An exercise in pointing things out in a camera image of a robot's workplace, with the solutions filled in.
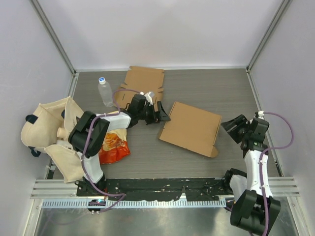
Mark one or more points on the aluminium frame post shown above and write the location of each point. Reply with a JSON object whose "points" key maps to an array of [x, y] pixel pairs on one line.
{"points": [[54, 38], [270, 30]]}

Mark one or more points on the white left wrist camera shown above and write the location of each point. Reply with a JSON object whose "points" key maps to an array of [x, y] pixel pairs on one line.
{"points": [[149, 97]]}

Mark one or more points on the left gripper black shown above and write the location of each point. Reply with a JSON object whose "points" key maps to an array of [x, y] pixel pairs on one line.
{"points": [[156, 117]]}

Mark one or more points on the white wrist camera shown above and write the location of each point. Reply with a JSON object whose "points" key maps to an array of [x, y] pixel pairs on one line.
{"points": [[149, 97], [259, 114]]}

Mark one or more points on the slotted cable duct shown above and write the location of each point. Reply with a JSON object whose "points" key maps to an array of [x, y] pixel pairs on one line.
{"points": [[89, 203]]}

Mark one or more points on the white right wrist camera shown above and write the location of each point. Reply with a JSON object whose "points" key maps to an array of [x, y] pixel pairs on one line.
{"points": [[259, 114]]}

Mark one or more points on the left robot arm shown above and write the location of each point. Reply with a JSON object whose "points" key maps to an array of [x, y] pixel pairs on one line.
{"points": [[89, 133]]}

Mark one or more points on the left aluminium frame post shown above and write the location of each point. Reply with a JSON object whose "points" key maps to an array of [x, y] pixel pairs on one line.
{"points": [[54, 38]]}

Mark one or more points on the right aluminium frame post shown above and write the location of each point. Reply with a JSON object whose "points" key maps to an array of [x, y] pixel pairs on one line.
{"points": [[270, 30]]}

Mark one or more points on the cassava chips bag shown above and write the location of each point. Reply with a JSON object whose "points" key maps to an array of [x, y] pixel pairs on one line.
{"points": [[114, 147]]}

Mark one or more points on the clear plastic water bottle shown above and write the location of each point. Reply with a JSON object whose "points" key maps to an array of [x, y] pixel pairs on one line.
{"points": [[105, 92]]}

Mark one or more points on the large brown cardboard box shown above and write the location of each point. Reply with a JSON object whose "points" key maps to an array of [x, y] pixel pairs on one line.
{"points": [[192, 128]]}

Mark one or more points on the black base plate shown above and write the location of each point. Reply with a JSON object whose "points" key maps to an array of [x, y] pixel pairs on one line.
{"points": [[166, 189]]}

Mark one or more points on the small flat cardboard box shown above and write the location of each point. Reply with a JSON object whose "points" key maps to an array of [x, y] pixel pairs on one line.
{"points": [[141, 79]]}

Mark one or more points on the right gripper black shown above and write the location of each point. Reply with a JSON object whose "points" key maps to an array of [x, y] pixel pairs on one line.
{"points": [[240, 121]]}

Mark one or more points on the beige bottle in tote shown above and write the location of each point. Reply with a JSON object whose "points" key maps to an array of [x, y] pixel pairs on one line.
{"points": [[62, 133]]}

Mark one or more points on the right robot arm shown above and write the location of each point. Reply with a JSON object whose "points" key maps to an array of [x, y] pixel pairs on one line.
{"points": [[255, 209]]}

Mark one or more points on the beige canvas tote bag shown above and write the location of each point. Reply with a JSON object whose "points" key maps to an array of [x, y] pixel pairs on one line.
{"points": [[39, 134]]}

